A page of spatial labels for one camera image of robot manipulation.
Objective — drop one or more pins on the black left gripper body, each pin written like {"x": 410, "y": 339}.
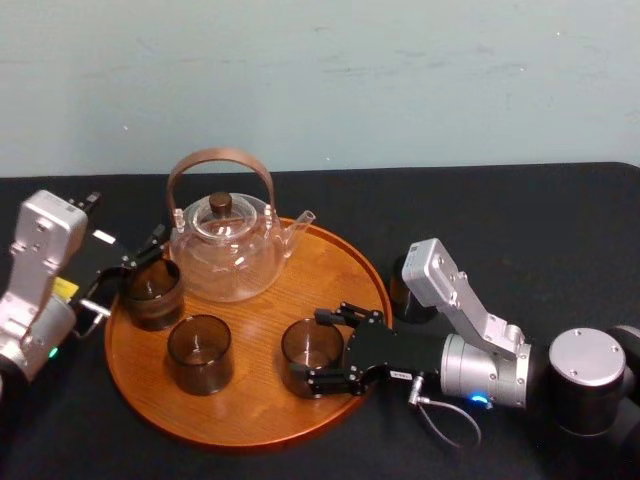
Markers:
{"x": 97, "y": 252}

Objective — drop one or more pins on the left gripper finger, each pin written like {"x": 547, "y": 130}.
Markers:
{"x": 107, "y": 274}
{"x": 145, "y": 252}

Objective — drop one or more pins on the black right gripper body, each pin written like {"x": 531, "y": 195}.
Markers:
{"x": 395, "y": 355}

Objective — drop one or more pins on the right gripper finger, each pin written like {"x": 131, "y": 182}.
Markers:
{"x": 360, "y": 315}
{"x": 330, "y": 382}

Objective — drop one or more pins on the smoky brown glass cup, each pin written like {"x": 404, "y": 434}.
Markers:
{"x": 400, "y": 295}
{"x": 200, "y": 365}
{"x": 310, "y": 350}
{"x": 152, "y": 305}

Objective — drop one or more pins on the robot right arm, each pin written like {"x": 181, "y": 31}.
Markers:
{"x": 585, "y": 365}

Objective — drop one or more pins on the round wooden tray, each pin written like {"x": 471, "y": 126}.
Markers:
{"x": 255, "y": 400}

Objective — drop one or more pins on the glass teapot lid, brown knob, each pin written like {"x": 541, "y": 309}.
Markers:
{"x": 220, "y": 212}

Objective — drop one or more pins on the black tablecloth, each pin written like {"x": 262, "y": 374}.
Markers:
{"x": 500, "y": 210}

